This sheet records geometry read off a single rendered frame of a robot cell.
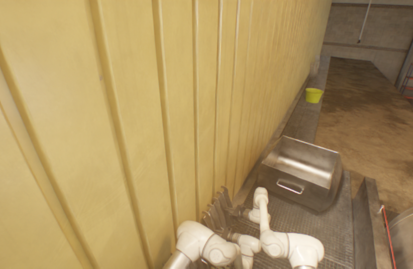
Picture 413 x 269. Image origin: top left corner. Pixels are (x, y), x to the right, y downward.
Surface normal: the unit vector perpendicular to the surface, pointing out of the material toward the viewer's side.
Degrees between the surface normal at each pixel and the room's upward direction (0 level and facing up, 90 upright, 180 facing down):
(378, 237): 0
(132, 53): 90
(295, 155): 90
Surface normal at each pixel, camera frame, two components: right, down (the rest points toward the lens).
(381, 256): 0.00, -0.87
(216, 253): -0.27, -0.29
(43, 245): 0.87, 0.25
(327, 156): -0.57, 0.37
